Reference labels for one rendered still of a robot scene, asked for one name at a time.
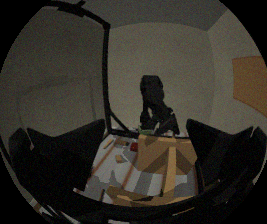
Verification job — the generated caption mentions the tan wooden rail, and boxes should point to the tan wooden rail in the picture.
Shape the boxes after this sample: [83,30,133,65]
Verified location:
[159,147,176,197]

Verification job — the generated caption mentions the brown wooden board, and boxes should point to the brown wooden board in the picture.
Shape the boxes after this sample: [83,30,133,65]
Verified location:
[138,134,197,175]
[106,185,193,207]

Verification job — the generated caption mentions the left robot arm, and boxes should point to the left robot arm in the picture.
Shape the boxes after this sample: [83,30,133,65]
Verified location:
[140,75,165,130]

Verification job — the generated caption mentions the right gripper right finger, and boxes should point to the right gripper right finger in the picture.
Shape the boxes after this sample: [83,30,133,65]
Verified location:
[186,119,253,187]

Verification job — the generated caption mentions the red rectangular block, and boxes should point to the red rectangular block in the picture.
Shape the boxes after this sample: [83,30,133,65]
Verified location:
[130,142,138,152]

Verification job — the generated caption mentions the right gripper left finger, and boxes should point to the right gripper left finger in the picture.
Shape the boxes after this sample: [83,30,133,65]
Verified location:
[27,119,106,192]

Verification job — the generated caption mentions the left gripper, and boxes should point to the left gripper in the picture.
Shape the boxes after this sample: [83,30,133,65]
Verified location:
[151,101,180,135]

